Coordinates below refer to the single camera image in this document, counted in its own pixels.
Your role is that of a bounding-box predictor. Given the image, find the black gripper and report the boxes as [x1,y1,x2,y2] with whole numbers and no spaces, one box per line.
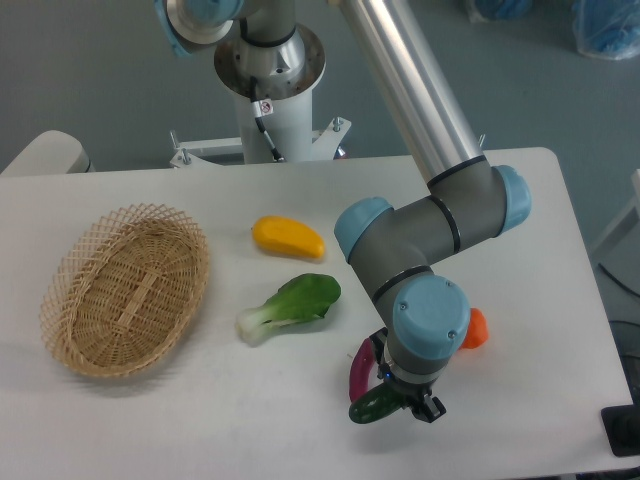
[370,327,447,423]

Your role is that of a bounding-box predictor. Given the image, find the green cucumber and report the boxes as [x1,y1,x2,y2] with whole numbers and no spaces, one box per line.
[349,383,405,425]

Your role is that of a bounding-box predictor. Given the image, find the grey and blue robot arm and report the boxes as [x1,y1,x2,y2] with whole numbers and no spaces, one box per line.
[154,1,531,424]

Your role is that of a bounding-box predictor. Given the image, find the purple eggplant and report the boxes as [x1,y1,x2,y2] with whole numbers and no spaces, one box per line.
[349,338,375,403]

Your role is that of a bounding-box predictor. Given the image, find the orange carrot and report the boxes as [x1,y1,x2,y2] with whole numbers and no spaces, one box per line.
[460,308,490,350]

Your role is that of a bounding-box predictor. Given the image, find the green bok choy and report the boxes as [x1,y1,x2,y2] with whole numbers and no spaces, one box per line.
[235,273,342,346]

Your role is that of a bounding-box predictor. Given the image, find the black device at table edge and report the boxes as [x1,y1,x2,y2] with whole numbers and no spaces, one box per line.
[601,405,639,457]

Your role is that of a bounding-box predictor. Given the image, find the yellow mango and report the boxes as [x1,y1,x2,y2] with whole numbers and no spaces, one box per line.
[252,216,325,259]

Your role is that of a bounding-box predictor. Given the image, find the woven wicker basket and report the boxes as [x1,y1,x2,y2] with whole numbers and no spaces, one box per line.
[40,204,210,378]

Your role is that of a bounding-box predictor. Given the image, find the blue plastic bag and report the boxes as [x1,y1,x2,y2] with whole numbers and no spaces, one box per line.
[571,0,639,61]

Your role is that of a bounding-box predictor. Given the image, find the white chair backrest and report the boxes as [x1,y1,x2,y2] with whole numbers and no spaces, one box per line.
[1,130,95,178]

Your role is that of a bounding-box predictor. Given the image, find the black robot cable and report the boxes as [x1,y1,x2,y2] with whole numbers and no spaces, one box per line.
[248,74,290,163]

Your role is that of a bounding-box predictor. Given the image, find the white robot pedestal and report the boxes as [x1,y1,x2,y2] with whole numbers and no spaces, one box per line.
[170,24,352,168]

